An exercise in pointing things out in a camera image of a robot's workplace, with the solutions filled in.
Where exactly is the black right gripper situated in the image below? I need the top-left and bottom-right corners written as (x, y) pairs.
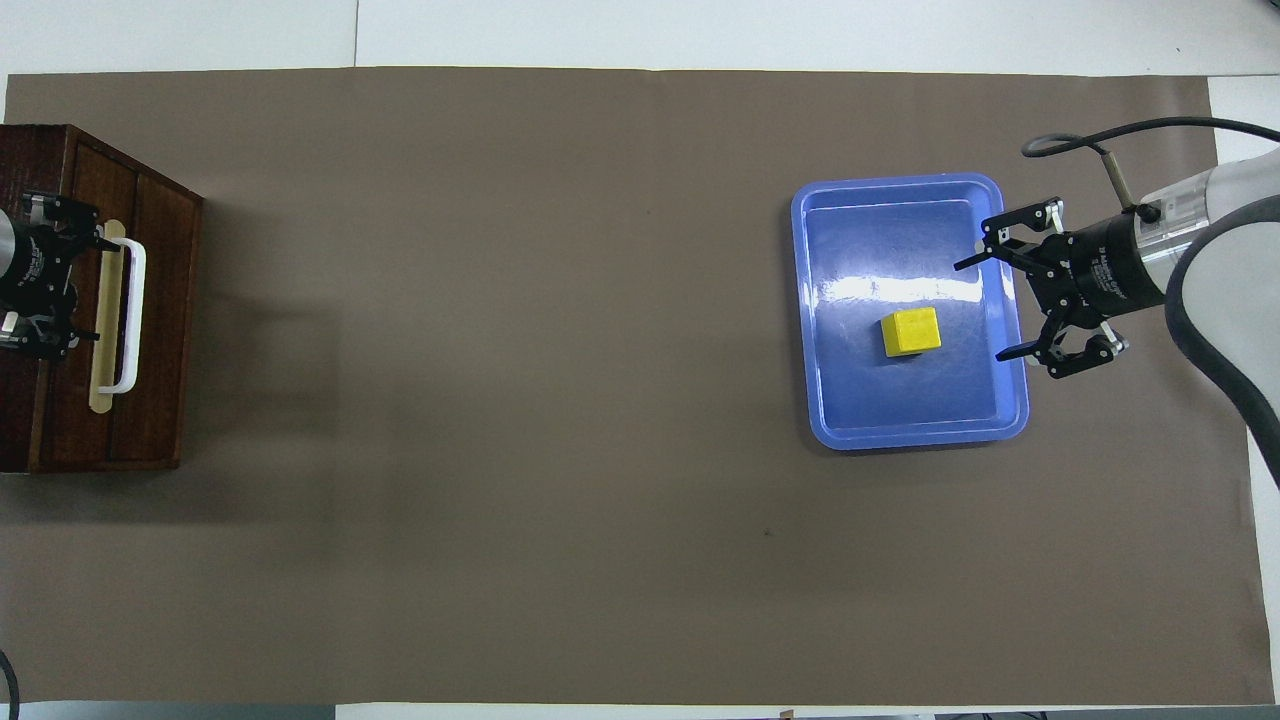
top-left (953, 197), bottom-right (1166, 379)

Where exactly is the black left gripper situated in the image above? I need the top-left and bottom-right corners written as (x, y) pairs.
top-left (0, 192), bottom-right (121, 361)

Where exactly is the white drawer handle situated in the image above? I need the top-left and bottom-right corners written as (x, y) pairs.
top-left (90, 220), bottom-right (147, 413)

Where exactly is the yellow cube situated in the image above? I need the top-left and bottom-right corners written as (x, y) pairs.
top-left (880, 307), bottom-right (943, 359)

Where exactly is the dark wooden cabinet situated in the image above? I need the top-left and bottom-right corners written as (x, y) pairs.
top-left (0, 123), bottom-right (204, 474)

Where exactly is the blue plastic tray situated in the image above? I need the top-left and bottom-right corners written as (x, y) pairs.
top-left (790, 172), bottom-right (1031, 451)

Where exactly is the brown table mat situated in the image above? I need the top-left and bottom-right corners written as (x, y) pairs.
top-left (0, 66), bottom-right (1276, 706)

